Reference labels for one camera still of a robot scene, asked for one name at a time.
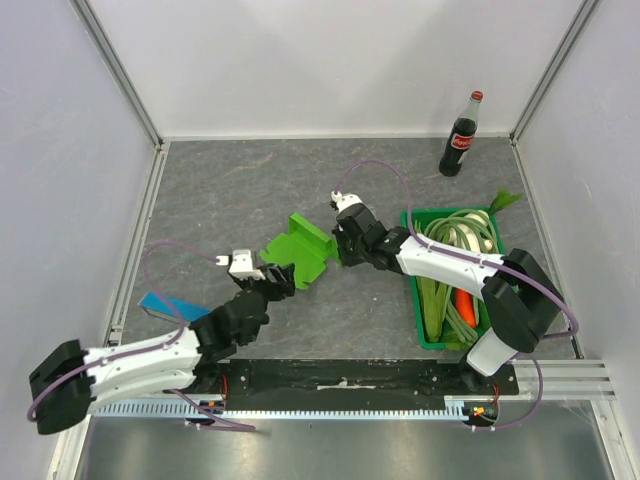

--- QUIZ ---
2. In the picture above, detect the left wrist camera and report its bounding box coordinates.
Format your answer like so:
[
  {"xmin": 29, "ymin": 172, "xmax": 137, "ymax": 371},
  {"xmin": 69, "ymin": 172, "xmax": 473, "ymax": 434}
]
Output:
[{"xmin": 214, "ymin": 249, "xmax": 265, "ymax": 280}]

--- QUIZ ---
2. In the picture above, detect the green long beans bundle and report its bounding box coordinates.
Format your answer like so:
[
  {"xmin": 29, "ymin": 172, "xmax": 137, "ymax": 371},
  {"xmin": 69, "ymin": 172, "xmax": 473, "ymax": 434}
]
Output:
[{"xmin": 416, "ymin": 209, "xmax": 499, "ymax": 350}]

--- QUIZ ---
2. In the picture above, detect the blue small box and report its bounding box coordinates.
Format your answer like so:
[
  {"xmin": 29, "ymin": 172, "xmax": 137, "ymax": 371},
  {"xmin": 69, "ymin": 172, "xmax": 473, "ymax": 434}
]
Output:
[{"xmin": 138, "ymin": 292, "xmax": 210, "ymax": 322}]

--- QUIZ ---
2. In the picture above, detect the grey cable duct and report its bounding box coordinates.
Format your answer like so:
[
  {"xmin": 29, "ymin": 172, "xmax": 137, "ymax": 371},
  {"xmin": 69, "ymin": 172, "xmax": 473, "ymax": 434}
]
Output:
[{"xmin": 93, "ymin": 398, "xmax": 468, "ymax": 421}]

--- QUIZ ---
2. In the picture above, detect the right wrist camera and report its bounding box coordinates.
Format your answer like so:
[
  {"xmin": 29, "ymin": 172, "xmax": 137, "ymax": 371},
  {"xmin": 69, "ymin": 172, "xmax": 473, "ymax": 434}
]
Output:
[{"xmin": 330, "ymin": 191, "xmax": 363, "ymax": 215}]

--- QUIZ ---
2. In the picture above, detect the green paper box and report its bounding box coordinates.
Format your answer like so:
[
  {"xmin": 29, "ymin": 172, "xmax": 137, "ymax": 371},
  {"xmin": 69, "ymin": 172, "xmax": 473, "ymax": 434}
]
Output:
[{"xmin": 260, "ymin": 213, "xmax": 341, "ymax": 290}]

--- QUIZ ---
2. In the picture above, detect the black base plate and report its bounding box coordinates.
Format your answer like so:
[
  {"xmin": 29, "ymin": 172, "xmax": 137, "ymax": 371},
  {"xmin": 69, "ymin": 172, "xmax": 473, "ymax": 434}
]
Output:
[{"xmin": 185, "ymin": 359, "xmax": 519, "ymax": 410}]

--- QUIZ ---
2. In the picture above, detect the green plastic tray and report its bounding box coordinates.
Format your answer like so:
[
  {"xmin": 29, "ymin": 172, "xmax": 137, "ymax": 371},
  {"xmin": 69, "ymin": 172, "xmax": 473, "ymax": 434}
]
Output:
[{"xmin": 401, "ymin": 207, "xmax": 504, "ymax": 351}]

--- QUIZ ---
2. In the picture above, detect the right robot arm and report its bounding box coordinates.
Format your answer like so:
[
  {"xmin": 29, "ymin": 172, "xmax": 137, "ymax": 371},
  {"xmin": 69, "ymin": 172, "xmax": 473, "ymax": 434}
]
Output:
[{"xmin": 333, "ymin": 203, "xmax": 564, "ymax": 394}]

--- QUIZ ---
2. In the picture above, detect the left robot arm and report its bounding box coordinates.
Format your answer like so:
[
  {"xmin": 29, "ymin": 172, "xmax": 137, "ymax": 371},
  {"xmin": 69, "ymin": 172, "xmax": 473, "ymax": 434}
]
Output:
[{"xmin": 27, "ymin": 264, "xmax": 295, "ymax": 435}]

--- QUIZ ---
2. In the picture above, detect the cola glass bottle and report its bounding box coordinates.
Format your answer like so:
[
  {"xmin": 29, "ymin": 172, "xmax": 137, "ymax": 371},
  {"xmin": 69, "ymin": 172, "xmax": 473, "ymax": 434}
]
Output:
[{"xmin": 438, "ymin": 90, "xmax": 484, "ymax": 177}]

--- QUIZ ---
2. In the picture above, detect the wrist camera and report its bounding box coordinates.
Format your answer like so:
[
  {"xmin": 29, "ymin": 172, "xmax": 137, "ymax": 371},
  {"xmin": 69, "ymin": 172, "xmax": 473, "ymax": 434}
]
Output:
[
  {"xmin": 330, "ymin": 191, "xmax": 363, "ymax": 215},
  {"xmin": 214, "ymin": 249, "xmax": 265, "ymax": 280}
]

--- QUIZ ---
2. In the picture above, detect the orange carrot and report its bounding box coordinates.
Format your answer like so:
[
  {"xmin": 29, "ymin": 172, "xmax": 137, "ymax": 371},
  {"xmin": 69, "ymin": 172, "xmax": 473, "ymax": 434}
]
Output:
[{"xmin": 454, "ymin": 289, "xmax": 477, "ymax": 329}]

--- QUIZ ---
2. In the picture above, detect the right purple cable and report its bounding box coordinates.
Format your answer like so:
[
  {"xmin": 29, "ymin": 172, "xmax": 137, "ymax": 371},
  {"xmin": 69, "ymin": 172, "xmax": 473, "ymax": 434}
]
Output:
[{"xmin": 333, "ymin": 159, "xmax": 581, "ymax": 431}]

